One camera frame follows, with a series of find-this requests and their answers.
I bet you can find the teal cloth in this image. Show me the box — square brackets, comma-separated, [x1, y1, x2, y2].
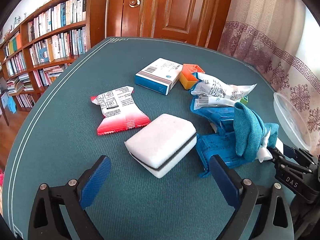
[233, 102, 279, 163]

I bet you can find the clear plastic bowl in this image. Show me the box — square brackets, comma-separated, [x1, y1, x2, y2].
[273, 92, 311, 151]

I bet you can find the white black sponge block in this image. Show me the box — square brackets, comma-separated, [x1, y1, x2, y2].
[125, 114, 197, 178]

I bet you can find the blue snack packet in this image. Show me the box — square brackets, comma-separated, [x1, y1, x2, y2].
[190, 98, 234, 135]
[195, 132, 248, 178]

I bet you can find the grey gloved right hand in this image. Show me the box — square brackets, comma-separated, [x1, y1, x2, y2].
[290, 196, 319, 239]

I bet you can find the white crinkled plastic packet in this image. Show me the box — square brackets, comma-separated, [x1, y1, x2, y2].
[190, 73, 257, 110]

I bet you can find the orange yellow toy brick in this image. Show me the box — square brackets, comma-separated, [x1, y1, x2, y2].
[180, 63, 204, 90]

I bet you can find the red white snack packet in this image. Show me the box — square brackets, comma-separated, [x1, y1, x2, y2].
[91, 86, 150, 135]

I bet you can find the patterned purple curtain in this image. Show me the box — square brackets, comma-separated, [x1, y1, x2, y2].
[218, 0, 319, 155]

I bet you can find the white blue medicine box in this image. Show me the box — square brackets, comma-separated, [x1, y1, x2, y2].
[135, 58, 183, 95]

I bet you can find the wooden bookshelf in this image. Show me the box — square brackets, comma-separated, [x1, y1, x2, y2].
[1, 0, 108, 111]

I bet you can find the brown wooden door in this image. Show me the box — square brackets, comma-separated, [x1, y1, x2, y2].
[106, 0, 231, 50]

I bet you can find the brass door knob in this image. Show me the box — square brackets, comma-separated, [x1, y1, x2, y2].
[129, 0, 140, 8]

